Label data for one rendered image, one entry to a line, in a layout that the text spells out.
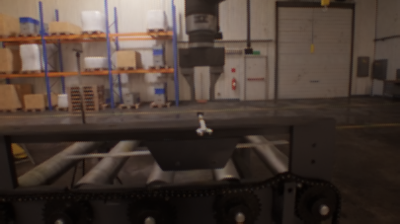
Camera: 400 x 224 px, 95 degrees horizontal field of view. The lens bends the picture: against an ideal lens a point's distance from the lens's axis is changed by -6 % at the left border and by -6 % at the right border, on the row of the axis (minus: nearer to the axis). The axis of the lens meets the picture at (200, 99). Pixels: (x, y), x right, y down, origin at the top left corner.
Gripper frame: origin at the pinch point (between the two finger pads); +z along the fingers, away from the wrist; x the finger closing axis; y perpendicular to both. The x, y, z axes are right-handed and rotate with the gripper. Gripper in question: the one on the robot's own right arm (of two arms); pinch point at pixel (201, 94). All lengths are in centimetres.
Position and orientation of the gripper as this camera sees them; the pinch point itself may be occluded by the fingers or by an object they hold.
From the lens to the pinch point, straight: 58.4
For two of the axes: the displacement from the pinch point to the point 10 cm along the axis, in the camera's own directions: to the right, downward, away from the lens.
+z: 0.3, 9.9, 1.2
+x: 10.0, -0.3, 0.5
